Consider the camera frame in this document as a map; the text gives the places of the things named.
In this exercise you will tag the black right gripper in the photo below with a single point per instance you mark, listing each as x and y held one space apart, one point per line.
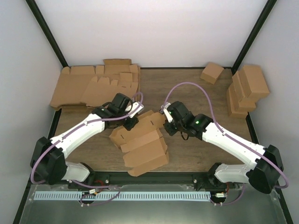
171 131

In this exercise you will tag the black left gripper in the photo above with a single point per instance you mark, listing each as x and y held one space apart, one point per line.
129 126

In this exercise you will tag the brown cardboard box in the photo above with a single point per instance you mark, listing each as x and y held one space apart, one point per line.
143 146

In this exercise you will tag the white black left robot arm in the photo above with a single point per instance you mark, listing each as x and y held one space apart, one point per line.
49 163

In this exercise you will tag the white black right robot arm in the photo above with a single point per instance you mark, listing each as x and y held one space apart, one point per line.
261 166

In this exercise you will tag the folded brown box tilted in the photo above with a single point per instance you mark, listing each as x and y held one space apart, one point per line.
211 72

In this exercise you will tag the lower folded brown box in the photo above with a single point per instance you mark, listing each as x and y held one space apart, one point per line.
232 103

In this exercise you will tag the top folded brown box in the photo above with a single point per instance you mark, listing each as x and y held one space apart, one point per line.
253 82

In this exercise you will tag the stack of flat cardboard blanks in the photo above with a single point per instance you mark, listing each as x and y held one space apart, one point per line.
92 86

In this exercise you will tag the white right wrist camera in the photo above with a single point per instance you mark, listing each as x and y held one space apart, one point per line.
166 112

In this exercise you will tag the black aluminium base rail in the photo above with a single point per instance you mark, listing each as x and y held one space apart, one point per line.
197 179

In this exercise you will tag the black right frame post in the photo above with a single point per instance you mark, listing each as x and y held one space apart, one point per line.
268 7

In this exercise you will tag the black frame post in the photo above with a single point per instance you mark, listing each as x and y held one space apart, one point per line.
268 7
34 8

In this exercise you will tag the light blue slotted cable duct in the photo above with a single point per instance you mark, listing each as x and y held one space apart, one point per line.
123 196

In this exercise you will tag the black left frame post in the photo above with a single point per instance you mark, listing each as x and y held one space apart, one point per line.
34 8

